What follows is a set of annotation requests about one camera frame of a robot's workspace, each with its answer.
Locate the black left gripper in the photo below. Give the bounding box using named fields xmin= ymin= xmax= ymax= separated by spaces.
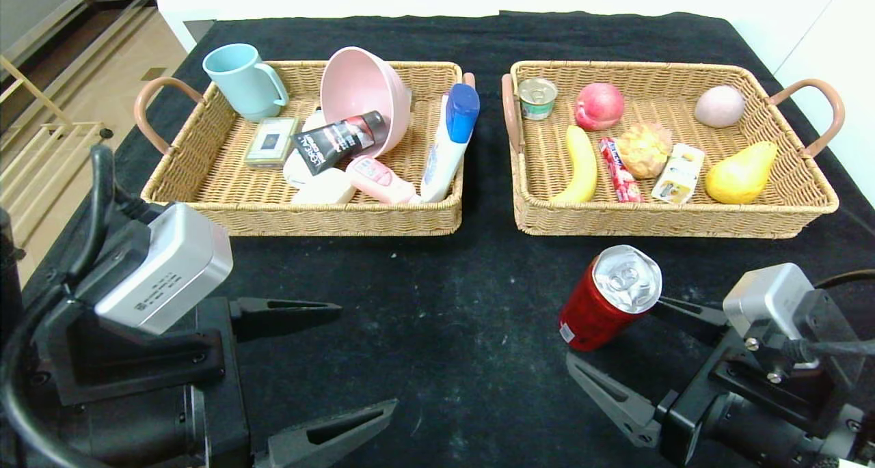
xmin=79 ymin=296 xmax=399 ymax=468

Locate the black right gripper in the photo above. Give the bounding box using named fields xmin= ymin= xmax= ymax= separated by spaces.
xmin=565 ymin=295 xmax=813 ymax=467

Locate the red soda can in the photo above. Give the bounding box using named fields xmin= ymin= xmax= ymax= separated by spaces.
xmin=559 ymin=245 xmax=663 ymax=352

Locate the small juice carton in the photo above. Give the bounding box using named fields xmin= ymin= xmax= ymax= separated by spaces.
xmin=651 ymin=143 xmax=706 ymax=206

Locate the yellow pear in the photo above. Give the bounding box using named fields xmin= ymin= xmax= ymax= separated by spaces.
xmin=704 ymin=141 xmax=780 ymax=205

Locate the pink squeeze bottle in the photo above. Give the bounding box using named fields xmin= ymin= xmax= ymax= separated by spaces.
xmin=345 ymin=155 xmax=420 ymax=205

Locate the black cosmetic tube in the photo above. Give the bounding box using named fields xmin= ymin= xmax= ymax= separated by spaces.
xmin=291 ymin=111 xmax=388 ymax=176

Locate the white bottle with blue cap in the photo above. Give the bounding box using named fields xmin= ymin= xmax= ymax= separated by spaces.
xmin=420 ymin=83 xmax=481 ymax=204

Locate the woven wicker basket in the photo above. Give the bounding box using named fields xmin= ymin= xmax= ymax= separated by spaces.
xmin=134 ymin=60 xmax=477 ymax=238
xmin=501 ymin=60 xmax=846 ymax=240

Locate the black table cloth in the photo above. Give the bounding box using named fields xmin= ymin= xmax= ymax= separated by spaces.
xmin=0 ymin=12 xmax=875 ymax=468

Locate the white rectangular block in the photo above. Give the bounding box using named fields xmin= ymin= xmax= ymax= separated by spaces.
xmin=292 ymin=169 xmax=357 ymax=205

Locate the red candy wrapper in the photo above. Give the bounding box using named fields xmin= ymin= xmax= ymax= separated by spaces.
xmin=600 ymin=137 xmax=643 ymax=204

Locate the yellow banana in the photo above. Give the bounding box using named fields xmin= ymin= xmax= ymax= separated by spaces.
xmin=552 ymin=125 xmax=599 ymax=204

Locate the white plastic bottle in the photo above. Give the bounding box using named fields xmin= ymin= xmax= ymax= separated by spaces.
xmin=282 ymin=108 xmax=329 ymax=189

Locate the yellow bread bun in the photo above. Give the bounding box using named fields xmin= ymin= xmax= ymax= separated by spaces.
xmin=617 ymin=121 xmax=674 ymax=180

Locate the small green card box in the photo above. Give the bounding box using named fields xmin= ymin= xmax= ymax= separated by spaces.
xmin=243 ymin=116 xmax=301 ymax=169

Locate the red apple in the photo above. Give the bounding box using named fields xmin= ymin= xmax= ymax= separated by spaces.
xmin=574 ymin=83 xmax=625 ymax=132

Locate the pale pink egg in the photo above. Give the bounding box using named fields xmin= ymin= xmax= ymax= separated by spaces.
xmin=695 ymin=85 xmax=746 ymax=128

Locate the small tin can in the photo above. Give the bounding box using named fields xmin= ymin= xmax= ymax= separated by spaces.
xmin=517 ymin=78 xmax=558 ymax=121

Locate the pink bowl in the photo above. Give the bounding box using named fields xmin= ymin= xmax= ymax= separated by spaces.
xmin=320 ymin=46 xmax=413 ymax=160

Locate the light blue mug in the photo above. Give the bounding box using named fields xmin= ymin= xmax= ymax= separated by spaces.
xmin=202 ymin=43 xmax=290 ymax=122

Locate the pale wooden rack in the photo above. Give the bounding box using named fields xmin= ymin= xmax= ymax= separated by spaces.
xmin=0 ymin=55 xmax=116 ymax=250

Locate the grey metal shelf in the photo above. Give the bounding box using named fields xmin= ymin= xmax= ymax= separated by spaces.
xmin=0 ymin=0 xmax=159 ymax=141

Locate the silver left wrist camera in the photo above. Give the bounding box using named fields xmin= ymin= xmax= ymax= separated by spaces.
xmin=94 ymin=203 xmax=234 ymax=337

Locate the black left camera cable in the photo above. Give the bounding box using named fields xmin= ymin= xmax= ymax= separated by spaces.
xmin=0 ymin=145 xmax=165 ymax=468

